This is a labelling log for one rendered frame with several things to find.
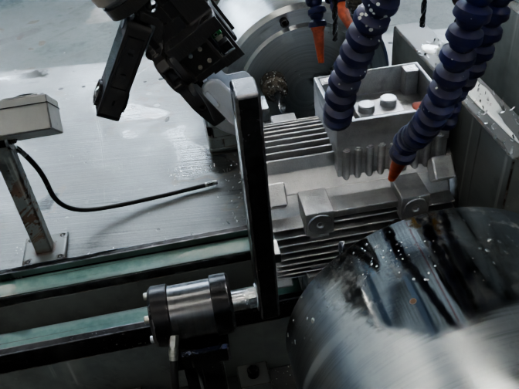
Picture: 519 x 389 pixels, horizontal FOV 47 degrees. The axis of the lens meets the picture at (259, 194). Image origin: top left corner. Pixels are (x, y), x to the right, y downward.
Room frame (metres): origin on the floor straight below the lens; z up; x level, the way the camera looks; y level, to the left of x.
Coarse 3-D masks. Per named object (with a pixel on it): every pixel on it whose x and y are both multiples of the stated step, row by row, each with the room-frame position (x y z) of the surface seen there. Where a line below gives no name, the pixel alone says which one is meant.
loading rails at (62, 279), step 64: (128, 256) 0.58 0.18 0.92; (192, 256) 0.57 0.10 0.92; (0, 320) 0.53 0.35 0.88; (64, 320) 0.54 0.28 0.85; (128, 320) 0.47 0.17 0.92; (256, 320) 0.47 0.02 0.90; (0, 384) 0.43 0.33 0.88; (64, 384) 0.44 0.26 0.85; (128, 384) 0.45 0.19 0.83; (256, 384) 0.43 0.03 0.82
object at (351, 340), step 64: (384, 256) 0.31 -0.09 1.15; (448, 256) 0.29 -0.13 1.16; (512, 256) 0.29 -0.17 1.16; (320, 320) 0.29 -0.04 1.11; (384, 320) 0.26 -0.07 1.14; (448, 320) 0.24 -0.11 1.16; (512, 320) 0.23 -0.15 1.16; (320, 384) 0.25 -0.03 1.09; (384, 384) 0.21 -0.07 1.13; (448, 384) 0.20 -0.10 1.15; (512, 384) 0.19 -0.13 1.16
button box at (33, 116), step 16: (16, 96) 0.74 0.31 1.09; (32, 96) 0.74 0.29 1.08; (48, 96) 0.75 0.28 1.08; (0, 112) 0.72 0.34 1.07; (16, 112) 0.72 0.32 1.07; (32, 112) 0.72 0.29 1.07; (48, 112) 0.72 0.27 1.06; (0, 128) 0.71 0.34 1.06; (16, 128) 0.71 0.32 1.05; (32, 128) 0.71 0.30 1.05; (48, 128) 0.71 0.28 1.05
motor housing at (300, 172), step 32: (288, 128) 0.56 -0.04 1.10; (320, 128) 0.55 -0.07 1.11; (288, 160) 0.51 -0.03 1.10; (320, 160) 0.51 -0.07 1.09; (288, 192) 0.49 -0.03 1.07; (352, 192) 0.49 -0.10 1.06; (384, 192) 0.48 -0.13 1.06; (448, 192) 0.49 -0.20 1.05; (288, 224) 0.46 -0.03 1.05; (352, 224) 0.46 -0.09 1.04; (384, 224) 0.47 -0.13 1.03; (288, 256) 0.45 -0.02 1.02; (320, 256) 0.46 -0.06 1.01
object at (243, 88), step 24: (240, 96) 0.39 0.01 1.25; (264, 96) 0.41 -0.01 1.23; (240, 120) 0.39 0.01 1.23; (264, 120) 0.39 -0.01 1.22; (240, 144) 0.39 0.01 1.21; (264, 144) 0.39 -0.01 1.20; (240, 168) 0.41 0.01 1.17; (264, 168) 0.39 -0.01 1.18; (264, 192) 0.39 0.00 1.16; (264, 216) 0.39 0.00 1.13; (264, 240) 0.39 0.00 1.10; (264, 264) 0.39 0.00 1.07; (264, 288) 0.39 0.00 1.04; (264, 312) 0.39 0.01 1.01
